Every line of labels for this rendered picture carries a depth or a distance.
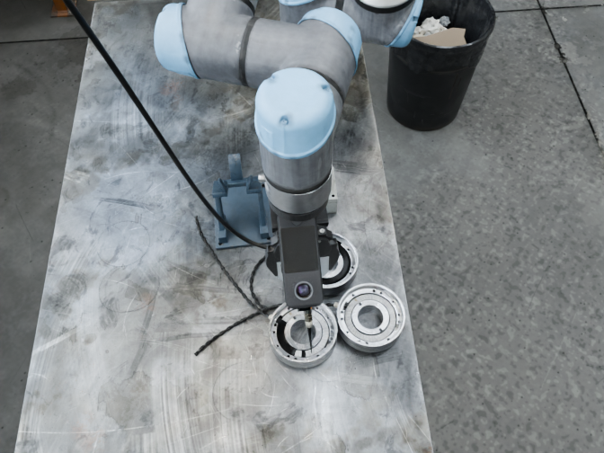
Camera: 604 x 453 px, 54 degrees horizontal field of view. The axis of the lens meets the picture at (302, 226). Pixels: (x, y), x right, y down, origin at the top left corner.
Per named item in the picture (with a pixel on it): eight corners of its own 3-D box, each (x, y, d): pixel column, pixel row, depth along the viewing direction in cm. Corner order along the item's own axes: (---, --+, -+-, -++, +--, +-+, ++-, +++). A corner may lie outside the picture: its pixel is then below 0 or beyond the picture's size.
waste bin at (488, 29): (475, 136, 216) (508, 44, 180) (385, 142, 216) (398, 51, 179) (457, 69, 234) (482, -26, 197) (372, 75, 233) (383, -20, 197)
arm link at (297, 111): (347, 66, 56) (324, 133, 52) (342, 140, 65) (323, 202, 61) (267, 51, 57) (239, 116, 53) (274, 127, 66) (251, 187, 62)
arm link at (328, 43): (269, -10, 64) (236, 59, 59) (368, 6, 63) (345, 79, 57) (273, 47, 71) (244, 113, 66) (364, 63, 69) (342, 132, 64)
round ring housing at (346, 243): (312, 234, 103) (312, 221, 99) (367, 258, 100) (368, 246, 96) (283, 282, 98) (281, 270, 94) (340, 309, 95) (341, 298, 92)
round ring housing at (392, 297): (412, 309, 95) (415, 298, 91) (387, 367, 90) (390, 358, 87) (351, 284, 97) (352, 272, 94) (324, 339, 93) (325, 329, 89)
